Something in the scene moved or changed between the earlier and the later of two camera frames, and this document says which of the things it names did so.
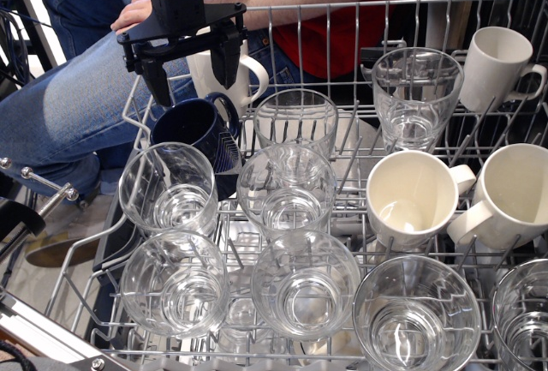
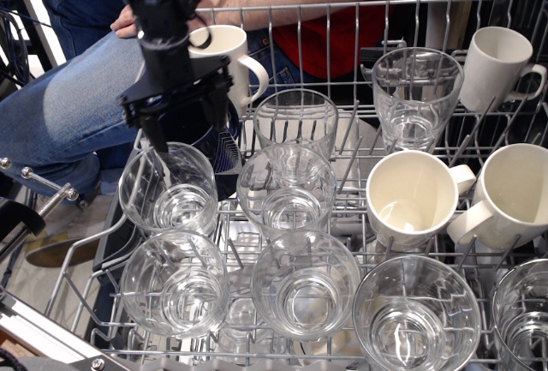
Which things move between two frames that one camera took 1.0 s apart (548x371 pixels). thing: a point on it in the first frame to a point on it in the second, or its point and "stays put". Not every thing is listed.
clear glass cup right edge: x=520 y=316 stays put
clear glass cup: x=169 y=187 stays put
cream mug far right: x=513 y=184 stays put
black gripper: x=181 y=20 to x=171 y=80
